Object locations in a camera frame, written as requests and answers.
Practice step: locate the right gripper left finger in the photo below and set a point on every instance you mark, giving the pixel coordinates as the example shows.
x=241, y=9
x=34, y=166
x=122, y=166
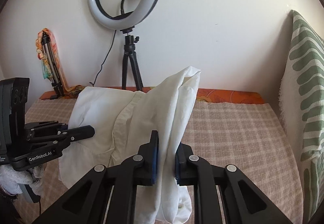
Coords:
x=144, y=164

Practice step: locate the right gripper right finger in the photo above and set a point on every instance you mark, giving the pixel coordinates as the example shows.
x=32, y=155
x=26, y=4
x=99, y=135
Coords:
x=190, y=171

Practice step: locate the white long-sleeve shirt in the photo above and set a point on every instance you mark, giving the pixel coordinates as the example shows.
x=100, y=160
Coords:
x=123, y=121

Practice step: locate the left hand white glove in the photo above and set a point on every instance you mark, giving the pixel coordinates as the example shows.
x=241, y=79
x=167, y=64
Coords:
x=12, y=179

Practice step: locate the folded silver tripod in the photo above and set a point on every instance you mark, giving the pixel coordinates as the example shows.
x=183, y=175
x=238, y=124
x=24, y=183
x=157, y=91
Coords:
x=54, y=76

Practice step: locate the plaid beige bed blanket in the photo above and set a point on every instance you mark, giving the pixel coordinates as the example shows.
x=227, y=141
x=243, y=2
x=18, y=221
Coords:
x=249, y=136

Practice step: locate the black mini tripod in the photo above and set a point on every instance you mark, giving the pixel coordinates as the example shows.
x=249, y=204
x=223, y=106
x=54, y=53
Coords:
x=130, y=56

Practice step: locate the green patterned white pillow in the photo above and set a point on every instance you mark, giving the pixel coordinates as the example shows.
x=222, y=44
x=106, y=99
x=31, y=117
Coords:
x=301, y=105

